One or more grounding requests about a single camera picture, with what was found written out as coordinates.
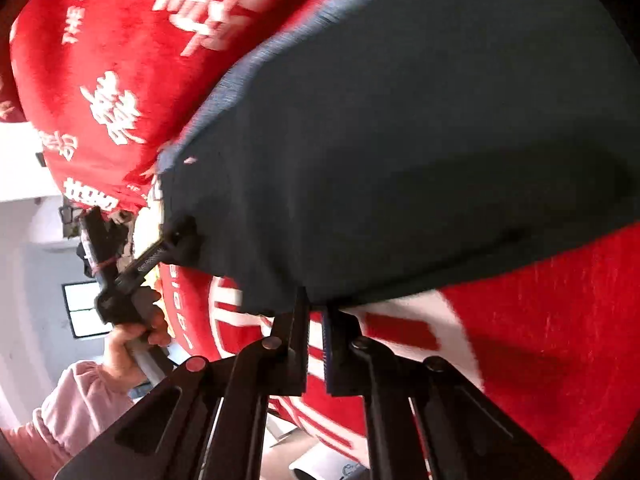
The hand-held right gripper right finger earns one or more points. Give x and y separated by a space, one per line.
328 355

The dark framed window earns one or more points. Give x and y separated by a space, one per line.
82 310

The cream cloth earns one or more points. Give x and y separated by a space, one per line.
145 232

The red printed blanket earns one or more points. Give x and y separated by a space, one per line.
125 35

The white round container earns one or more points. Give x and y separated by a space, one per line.
325 460

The person's left forearm pink sleeve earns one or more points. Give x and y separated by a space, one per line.
70 415

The person's left hand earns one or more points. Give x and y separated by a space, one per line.
122 357

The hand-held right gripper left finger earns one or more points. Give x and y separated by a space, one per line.
300 345

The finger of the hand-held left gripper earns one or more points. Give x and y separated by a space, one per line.
182 242

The dark pants with patterned waistband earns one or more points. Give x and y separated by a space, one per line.
400 135

